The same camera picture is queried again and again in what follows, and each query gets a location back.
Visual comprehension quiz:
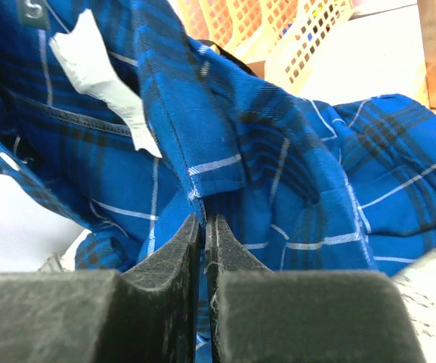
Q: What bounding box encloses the black garment in basket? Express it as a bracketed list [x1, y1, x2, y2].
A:
[199, 39, 264, 79]

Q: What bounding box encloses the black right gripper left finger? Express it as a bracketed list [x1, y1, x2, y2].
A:
[0, 215, 199, 362]

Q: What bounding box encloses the pink plastic file organizer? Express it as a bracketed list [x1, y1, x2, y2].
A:
[176, 0, 353, 95]

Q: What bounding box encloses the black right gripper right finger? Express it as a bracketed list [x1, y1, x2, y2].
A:
[206, 216, 425, 362]

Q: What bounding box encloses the blue plaid shirt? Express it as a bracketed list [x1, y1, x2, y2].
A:
[0, 1, 436, 362]

